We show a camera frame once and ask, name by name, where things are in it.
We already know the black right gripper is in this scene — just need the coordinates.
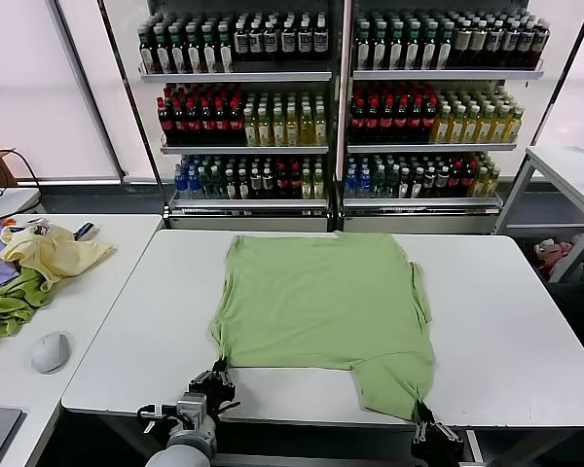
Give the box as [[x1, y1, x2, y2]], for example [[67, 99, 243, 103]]
[[410, 400, 466, 467]]

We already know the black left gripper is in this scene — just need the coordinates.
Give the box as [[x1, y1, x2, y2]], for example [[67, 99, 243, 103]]
[[188, 358, 242, 422]]

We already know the light green polo shirt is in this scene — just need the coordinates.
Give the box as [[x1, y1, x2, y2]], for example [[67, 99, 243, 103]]
[[208, 233, 439, 423]]

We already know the red white clothes pile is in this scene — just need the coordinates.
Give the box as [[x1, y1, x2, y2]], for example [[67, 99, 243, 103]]
[[532, 236, 578, 273]]

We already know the white computer mouse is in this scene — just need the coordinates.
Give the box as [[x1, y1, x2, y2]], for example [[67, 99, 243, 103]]
[[30, 330, 72, 375]]

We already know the pale yellow shirt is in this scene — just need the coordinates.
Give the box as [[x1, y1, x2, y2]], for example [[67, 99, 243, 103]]
[[0, 224, 117, 293]]

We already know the blue white striped cloth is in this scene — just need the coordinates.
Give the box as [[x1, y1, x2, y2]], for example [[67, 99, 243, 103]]
[[72, 222, 101, 241]]

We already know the crumpled olive green garment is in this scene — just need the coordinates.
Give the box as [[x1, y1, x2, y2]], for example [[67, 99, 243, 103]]
[[0, 267, 55, 340]]

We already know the white patterned cloth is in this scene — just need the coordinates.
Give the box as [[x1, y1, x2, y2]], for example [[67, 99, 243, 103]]
[[24, 217, 54, 238]]

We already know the yellow juice bottle green cap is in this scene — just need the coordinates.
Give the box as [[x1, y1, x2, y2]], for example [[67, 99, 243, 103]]
[[493, 104, 508, 144], [243, 106, 258, 146], [313, 106, 329, 146], [257, 106, 273, 146], [435, 104, 450, 144], [271, 106, 286, 146], [507, 104, 523, 144], [463, 104, 479, 144], [285, 106, 300, 146], [449, 104, 464, 144], [479, 104, 494, 144], [299, 106, 314, 146]]

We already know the small white desk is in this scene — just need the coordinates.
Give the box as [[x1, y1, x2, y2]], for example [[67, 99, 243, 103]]
[[0, 187, 45, 215]]

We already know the white metal side table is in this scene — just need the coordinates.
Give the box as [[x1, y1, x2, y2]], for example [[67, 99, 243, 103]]
[[493, 144, 584, 284]]

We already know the brown cardboard box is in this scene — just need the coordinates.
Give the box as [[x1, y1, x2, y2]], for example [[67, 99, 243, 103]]
[[0, 147, 18, 188]]

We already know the grey drinks shelf unit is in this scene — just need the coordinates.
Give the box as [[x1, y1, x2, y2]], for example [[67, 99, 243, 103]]
[[136, 0, 341, 234], [339, 0, 547, 235]]

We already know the green cap tea bottle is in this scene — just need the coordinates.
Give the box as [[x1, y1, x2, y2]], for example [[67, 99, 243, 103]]
[[436, 21, 453, 70], [139, 23, 156, 74], [155, 23, 171, 74], [387, 21, 404, 70], [420, 21, 437, 70], [372, 21, 388, 70], [217, 23, 234, 74], [355, 21, 372, 70], [201, 23, 218, 74], [169, 23, 186, 74], [185, 23, 201, 74], [404, 21, 420, 70]]

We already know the dark bottle black white label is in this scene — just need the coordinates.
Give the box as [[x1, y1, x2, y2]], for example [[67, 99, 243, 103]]
[[248, 18, 265, 62], [312, 18, 329, 62], [280, 18, 297, 62], [263, 18, 279, 62], [297, 18, 313, 62], [234, 18, 250, 62]]

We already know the dark bottle beige label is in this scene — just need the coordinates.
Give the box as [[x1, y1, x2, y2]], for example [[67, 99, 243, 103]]
[[454, 18, 471, 68], [469, 18, 487, 68]]

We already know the dark bottle grey label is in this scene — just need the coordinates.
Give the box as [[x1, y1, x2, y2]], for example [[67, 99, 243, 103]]
[[519, 18, 535, 68], [502, 18, 520, 68], [533, 18, 550, 68], [487, 18, 504, 68]]

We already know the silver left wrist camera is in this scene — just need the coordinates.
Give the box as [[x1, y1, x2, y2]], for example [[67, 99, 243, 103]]
[[176, 392, 209, 430]]

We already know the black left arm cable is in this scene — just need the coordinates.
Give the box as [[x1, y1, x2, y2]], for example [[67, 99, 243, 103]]
[[135, 402, 179, 435]]

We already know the black power cable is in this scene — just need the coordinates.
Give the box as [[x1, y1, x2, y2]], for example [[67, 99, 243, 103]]
[[0, 148, 44, 196]]

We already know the window frame post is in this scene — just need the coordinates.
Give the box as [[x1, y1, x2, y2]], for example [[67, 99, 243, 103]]
[[528, 0, 584, 147], [46, 0, 128, 184]]

